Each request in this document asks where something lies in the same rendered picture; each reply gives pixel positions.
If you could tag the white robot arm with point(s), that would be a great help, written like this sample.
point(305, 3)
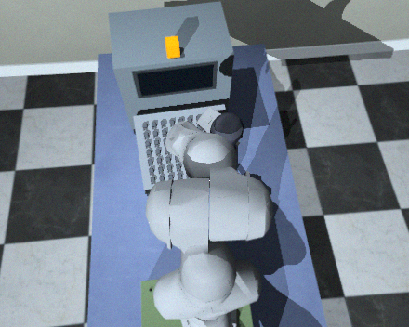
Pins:
point(179, 212)

